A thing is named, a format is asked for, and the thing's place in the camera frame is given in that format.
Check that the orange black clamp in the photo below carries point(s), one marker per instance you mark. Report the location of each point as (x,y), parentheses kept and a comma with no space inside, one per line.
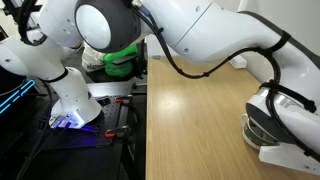
(115,131)
(123,99)

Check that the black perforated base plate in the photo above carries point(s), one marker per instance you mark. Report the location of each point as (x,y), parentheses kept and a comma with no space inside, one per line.
(110,116)

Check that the white crumpled cloth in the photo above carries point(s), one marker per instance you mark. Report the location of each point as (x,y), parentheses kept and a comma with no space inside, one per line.
(91,61)

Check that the computer case with blue light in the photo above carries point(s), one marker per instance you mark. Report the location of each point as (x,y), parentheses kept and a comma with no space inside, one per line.
(13,96)

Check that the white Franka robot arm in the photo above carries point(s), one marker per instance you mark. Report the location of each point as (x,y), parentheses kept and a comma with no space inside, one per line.
(206,30)

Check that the white mug with green band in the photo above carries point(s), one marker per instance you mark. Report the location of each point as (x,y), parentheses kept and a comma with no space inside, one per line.
(248,136)

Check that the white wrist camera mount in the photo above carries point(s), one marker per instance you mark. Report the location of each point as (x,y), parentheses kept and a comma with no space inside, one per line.
(286,158)

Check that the green bag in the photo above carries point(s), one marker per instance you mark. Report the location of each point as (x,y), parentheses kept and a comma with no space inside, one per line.
(120,65)

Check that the grey table clip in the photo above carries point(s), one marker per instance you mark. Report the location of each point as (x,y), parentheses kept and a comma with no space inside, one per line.
(156,57)

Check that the white rectangular box device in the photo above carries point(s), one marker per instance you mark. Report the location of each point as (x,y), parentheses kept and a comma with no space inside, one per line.
(239,62)

